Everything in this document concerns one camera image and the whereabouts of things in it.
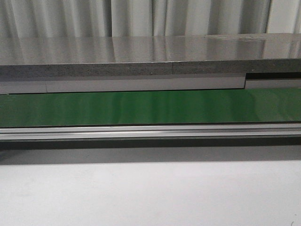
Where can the green conveyor belt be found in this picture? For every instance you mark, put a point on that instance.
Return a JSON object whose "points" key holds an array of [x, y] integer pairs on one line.
{"points": [[150, 107]]}

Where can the grey stone counter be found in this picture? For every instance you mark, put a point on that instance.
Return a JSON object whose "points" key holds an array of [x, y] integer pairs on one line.
{"points": [[241, 61]]}

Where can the white pleated curtain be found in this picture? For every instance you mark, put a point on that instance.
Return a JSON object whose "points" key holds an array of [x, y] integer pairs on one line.
{"points": [[115, 18]]}

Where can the aluminium conveyor frame rail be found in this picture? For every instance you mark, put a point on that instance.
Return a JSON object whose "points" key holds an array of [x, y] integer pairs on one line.
{"points": [[185, 130]]}

